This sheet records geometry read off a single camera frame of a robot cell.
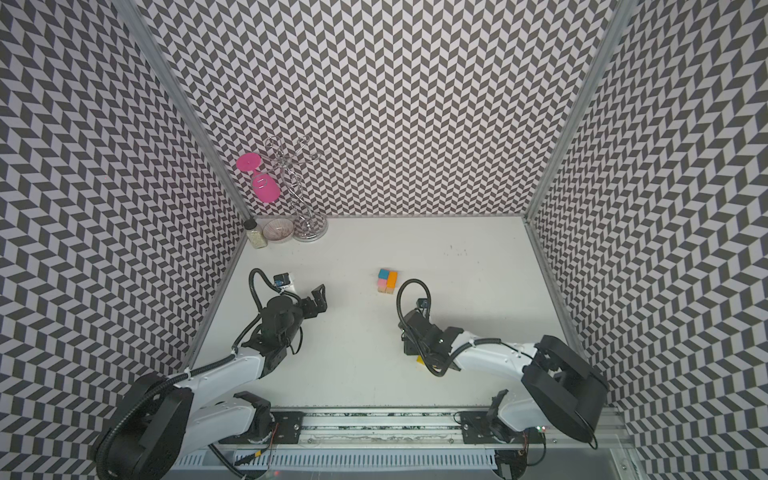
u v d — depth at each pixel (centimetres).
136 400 41
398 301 67
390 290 97
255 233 104
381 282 97
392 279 98
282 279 74
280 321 66
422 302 77
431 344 65
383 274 97
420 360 84
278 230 112
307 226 115
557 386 42
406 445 71
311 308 78
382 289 97
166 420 41
